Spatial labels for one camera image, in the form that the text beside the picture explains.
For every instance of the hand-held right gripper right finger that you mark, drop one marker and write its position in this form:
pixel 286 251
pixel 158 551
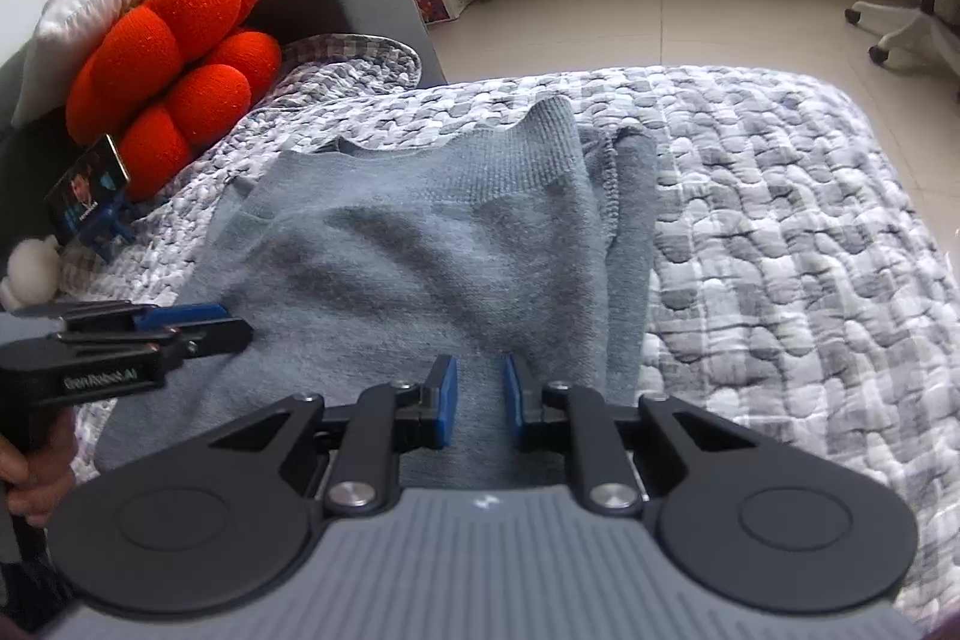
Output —
pixel 514 396

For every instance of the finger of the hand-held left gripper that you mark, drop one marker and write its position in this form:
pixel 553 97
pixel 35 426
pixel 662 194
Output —
pixel 217 336
pixel 187 314

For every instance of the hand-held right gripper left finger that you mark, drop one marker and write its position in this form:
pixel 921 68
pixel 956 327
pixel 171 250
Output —
pixel 448 400

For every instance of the grey knit sweater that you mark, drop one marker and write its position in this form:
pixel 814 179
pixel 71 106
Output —
pixel 412 250

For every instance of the person's left hand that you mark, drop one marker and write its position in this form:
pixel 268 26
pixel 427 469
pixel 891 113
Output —
pixel 34 486

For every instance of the white plush toy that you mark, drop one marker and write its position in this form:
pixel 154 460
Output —
pixel 30 272

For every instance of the blue phone stand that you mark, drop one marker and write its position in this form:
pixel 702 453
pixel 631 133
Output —
pixel 109 235

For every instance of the smartphone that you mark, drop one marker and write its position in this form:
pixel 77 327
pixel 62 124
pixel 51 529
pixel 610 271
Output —
pixel 86 190

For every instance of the orange knot cushion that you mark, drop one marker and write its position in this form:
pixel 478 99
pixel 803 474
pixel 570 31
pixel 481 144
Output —
pixel 195 25

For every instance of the white pillow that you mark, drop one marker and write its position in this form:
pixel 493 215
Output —
pixel 82 25

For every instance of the grey checked quilt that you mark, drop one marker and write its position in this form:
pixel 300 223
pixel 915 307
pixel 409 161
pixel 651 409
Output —
pixel 772 220

